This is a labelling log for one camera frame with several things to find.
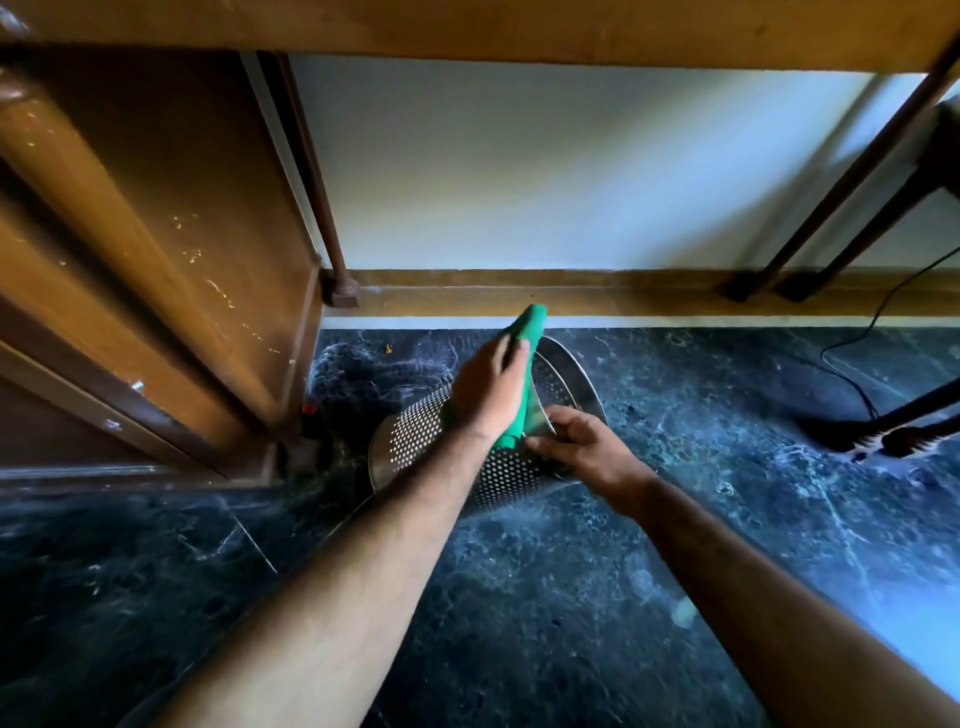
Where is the dark furniture foot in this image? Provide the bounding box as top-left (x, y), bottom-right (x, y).
top-left (796, 378), bottom-right (960, 462)

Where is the person's left forearm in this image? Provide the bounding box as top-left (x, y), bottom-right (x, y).
top-left (150, 427), bottom-right (511, 728)

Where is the person's right forearm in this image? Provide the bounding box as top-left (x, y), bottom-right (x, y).
top-left (633, 474), bottom-right (960, 728)

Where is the person's right hand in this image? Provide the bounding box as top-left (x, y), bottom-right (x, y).
top-left (524, 405), bottom-right (655, 519)

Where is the wooden baseboard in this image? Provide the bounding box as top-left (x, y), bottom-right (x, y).
top-left (322, 267), bottom-right (960, 318)

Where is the thin dark metal table leg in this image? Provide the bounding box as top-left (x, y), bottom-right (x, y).
top-left (258, 51), bottom-right (362, 309)

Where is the brown wooden cabinet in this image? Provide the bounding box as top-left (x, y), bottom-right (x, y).
top-left (0, 45), bottom-right (325, 490)

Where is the green cleaning cloth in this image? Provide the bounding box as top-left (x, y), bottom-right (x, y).
top-left (441, 303), bottom-right (555, 451)

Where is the wooden table top edge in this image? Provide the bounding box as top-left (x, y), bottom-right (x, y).
top-left (0, 0), bottom-right (960, 75)

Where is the perforated steel bin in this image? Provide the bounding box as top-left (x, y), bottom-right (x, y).
top-left (367, 335), bottom-right (609, 519)

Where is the black cable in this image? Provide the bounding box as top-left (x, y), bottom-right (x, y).
top-left (817, 246), bottom-right (960, 423)

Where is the thick dark metal table leg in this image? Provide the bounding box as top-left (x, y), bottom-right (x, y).
top-left (774, 97), bottom-right (960, 304)

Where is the person's left hand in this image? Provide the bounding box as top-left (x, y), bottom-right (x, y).
top-left (447, 333), bottom-right (533, 445)

